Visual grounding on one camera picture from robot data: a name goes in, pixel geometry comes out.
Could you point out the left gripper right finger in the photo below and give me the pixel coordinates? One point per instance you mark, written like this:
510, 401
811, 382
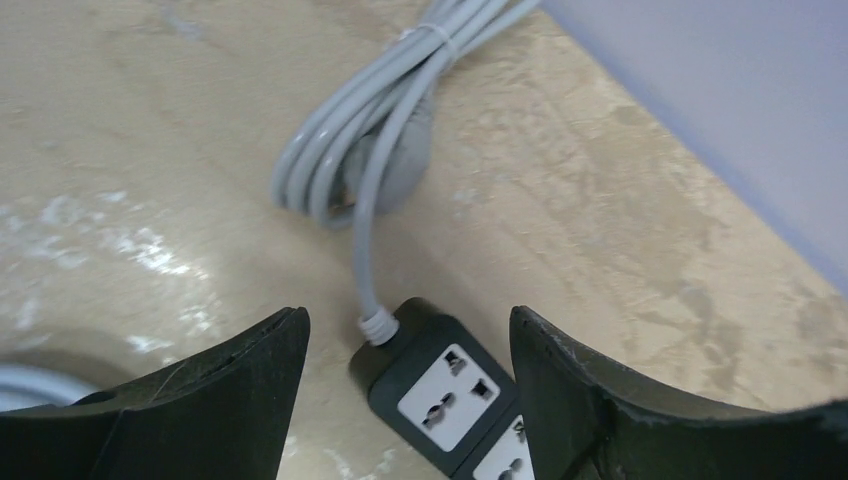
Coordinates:
587, 416

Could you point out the black power strip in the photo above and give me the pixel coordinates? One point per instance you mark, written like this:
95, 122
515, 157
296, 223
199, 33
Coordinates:
432, 382

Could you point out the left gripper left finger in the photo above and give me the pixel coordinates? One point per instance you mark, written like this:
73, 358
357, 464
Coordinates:
222, 413

